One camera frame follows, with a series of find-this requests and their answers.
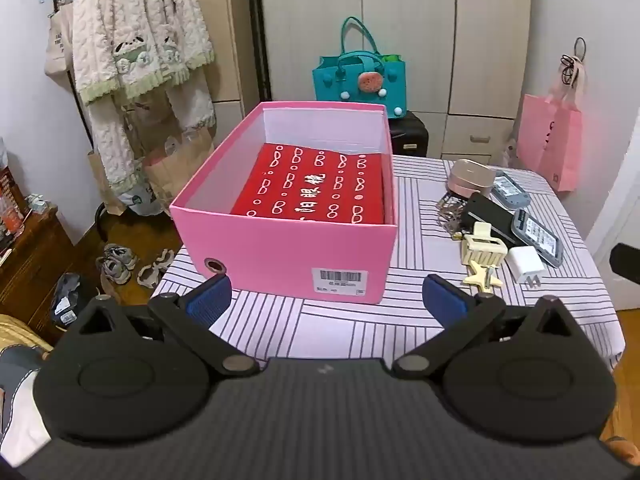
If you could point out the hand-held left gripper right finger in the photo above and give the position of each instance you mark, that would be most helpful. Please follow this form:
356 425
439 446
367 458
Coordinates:
442 300

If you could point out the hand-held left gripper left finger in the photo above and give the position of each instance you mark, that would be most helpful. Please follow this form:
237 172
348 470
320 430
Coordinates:
210 300

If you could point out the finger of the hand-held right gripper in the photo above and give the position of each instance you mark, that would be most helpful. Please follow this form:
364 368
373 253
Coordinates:
626 261

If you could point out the yellow star hair clip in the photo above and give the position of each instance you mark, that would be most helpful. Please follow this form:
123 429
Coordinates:
482 277

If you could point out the cream hair claw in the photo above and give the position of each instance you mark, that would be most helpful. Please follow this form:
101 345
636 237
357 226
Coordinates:
482 250

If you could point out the pink cardboard box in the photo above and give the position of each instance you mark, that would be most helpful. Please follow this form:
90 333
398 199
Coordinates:
280 255

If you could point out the white charger plug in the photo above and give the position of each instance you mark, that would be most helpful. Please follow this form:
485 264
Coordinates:
525 265

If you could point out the bunch of keys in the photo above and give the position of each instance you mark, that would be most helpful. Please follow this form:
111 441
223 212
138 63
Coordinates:
450 210

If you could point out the large grey device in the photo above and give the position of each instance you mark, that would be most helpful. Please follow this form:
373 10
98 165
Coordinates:
537 237

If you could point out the black rectangular case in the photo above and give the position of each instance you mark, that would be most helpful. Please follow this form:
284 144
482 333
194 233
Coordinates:
487 215

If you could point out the pink round case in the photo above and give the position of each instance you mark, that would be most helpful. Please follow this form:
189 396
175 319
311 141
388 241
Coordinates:
470 177

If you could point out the small grey device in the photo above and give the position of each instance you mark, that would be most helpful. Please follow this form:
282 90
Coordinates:
510 190

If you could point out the green white plastic bag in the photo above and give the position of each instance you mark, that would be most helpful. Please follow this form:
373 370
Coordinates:
142 196

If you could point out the black coat rack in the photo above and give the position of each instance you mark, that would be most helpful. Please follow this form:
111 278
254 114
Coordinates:
101 215

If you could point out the grey plastic bag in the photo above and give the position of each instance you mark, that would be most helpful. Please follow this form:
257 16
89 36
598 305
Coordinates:
67 300

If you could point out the pink paper bag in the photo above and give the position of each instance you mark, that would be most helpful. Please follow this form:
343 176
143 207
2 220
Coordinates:
547 140

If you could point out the brown paper bag green label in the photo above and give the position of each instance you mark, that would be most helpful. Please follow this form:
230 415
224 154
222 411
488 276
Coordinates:
175 160

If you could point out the red patterned cloth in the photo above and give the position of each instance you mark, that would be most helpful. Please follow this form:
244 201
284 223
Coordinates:
310 185

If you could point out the clear plastic bag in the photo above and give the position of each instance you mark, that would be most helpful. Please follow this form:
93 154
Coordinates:
511 152

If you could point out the plain brown paper bag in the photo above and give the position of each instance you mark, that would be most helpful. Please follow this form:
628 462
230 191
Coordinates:
102 180

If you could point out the black hard suitcase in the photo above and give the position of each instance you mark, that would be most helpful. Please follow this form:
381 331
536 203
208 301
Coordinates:
410 135

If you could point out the wooden cabinet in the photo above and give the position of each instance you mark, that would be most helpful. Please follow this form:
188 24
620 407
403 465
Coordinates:
35 260

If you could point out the yellow blanket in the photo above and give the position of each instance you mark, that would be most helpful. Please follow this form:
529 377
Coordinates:
15 327

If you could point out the grey white cloth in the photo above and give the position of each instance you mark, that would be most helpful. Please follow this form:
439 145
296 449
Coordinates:
15 400

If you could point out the red printed package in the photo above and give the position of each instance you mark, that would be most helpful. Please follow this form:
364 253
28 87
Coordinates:
10 200

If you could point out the teal felt handbag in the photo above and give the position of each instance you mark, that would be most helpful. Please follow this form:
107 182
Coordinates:
350 85

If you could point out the beige side cabinet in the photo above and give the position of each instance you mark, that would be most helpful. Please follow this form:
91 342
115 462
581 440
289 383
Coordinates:
225 35

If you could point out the beige wardrobe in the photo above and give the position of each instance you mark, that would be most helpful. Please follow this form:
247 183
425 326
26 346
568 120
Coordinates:
410 35

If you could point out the cream fleece pajamas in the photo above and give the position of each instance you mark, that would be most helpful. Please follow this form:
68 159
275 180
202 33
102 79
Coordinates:
135 35

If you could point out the cream canvas tote bag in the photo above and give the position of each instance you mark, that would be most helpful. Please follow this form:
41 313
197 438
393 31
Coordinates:
56 45

